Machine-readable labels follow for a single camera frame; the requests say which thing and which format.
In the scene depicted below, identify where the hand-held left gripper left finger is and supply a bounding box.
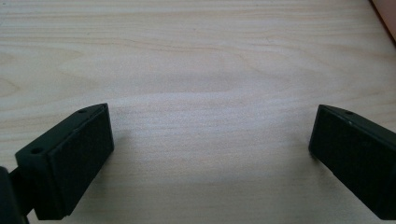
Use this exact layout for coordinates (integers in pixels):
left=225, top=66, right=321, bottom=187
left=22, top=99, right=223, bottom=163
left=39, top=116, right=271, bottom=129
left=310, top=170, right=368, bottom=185
left=14, top=103, right=115, bottom=221

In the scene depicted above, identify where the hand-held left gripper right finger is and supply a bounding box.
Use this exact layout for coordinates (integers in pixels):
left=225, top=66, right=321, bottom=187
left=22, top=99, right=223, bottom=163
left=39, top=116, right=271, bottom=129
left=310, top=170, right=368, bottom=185
left=307, top=104, right=396, bottom=221

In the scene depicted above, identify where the pink object at table edge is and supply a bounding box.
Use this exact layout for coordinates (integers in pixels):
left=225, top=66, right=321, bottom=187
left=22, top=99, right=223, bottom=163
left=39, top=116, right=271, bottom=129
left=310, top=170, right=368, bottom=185
left=369, top=0, right=396, bottom=48

